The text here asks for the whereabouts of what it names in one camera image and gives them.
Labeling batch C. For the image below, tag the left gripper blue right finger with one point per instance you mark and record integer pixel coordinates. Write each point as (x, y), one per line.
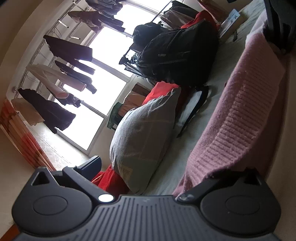
(215, 182)

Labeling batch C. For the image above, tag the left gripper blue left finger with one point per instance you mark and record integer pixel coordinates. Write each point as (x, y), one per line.
(79, 178)

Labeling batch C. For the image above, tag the pink and white sweater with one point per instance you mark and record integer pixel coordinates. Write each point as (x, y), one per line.
(241, 113)

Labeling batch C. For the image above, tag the hanging clothes on rack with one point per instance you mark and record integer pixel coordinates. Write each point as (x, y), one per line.
(60, 25)

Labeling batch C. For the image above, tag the red pillow at headboard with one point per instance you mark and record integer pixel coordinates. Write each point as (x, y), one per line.
(111, 182)

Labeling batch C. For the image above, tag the green plaid bed blanket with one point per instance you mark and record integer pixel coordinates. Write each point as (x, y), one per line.
(171, 168)

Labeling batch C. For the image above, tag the paperback book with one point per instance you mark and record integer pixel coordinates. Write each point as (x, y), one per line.
(230, 25)

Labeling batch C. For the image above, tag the grey pillow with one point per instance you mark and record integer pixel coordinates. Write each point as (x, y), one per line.
(141, 140)

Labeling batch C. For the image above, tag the left pink curtain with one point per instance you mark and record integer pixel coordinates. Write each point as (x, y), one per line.
(22, 138)

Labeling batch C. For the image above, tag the black backpack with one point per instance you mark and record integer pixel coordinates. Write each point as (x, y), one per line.
(180, 53)

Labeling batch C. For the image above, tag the red quilt behind backpack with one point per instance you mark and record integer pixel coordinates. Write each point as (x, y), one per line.
(161, 90)

